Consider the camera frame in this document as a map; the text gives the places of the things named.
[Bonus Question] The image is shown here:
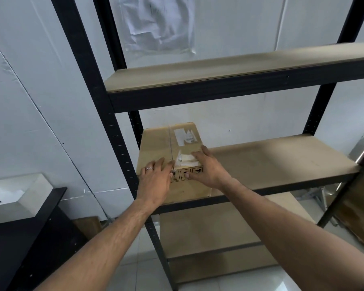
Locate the grey metal stand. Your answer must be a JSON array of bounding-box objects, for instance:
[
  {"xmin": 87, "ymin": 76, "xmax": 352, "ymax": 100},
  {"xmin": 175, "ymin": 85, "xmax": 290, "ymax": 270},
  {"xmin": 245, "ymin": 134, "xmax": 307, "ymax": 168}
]
[{"xmin": 303, "ymin": 187, "xmax": 329, "ymax": 213}]

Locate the person's left hand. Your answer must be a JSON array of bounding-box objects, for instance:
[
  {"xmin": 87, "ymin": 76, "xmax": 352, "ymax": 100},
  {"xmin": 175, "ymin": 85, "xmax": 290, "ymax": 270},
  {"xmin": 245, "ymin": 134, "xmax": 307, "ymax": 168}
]
[{"xmin": 136, "ymin": 157, "xmax": 175, "ymax": 207}]

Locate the white foam block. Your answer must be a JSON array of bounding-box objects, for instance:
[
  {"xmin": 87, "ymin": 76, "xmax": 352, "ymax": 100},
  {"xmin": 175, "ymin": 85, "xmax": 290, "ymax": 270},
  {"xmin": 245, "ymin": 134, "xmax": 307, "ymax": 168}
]
[{"xmin": 0, "ymin": 173, "xmax": 53, "ymax": 226}]

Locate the person's right forearm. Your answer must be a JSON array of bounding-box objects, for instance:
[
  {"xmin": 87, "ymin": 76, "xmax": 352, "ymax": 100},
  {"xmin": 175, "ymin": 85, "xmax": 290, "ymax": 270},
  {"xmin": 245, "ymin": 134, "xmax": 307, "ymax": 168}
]
[{"xmin": 220, "ymin": 177, "xmax": 364, "ymax": 291}]

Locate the person's left forearm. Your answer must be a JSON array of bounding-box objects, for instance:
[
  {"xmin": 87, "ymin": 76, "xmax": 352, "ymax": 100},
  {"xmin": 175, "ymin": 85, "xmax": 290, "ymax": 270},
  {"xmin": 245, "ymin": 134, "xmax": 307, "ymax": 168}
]
[{"xmin": 33, "ymin": 197, "xmax": 167, "ymax": 291}]

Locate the person's right hand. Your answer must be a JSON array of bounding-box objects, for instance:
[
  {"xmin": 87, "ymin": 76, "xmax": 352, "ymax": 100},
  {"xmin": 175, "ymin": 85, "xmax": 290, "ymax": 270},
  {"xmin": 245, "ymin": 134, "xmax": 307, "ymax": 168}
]
[{"xmin": 184, "ymin": 145, "xmax": 232, "ymax": 190}]

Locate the large brown board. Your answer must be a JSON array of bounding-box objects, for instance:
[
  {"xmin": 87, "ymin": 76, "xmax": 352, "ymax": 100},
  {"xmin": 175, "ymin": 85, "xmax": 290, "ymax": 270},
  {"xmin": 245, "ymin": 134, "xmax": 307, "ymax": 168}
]
[{"xmin": 334, "ymin": 151, "xmax": 364, "ymax": 253}]

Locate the clear plastic sleeve with paper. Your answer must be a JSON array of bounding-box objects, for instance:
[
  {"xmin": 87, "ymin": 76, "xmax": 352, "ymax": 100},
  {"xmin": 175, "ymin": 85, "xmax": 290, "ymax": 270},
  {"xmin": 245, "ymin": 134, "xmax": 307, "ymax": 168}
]
[{"xmin": 109, "ymin": 0, "xmax": 196, "ymax": 56}]

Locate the black metal shelving rack frame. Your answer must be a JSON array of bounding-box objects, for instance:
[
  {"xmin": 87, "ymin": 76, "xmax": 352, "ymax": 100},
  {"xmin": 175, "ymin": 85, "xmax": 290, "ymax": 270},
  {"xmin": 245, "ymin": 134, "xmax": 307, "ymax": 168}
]
[{"xmin": 50, "ymin": 0, "xmax": 364, "ymax": 291}]

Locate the brown cardboard box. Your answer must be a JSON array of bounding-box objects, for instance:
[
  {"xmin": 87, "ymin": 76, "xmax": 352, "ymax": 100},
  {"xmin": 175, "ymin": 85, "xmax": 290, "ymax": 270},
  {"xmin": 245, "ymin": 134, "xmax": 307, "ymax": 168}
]
[{"xmin": 136, "ymin": 122, "xmax": 213, "ymax": 206}]

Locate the brown cardboard piece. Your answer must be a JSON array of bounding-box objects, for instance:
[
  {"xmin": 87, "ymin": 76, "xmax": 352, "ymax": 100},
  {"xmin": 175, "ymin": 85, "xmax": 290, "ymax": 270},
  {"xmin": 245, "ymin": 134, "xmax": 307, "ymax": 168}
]
[{"xmin": 72, "ymin": 216, "xmax": 105, "ymax": 241}]

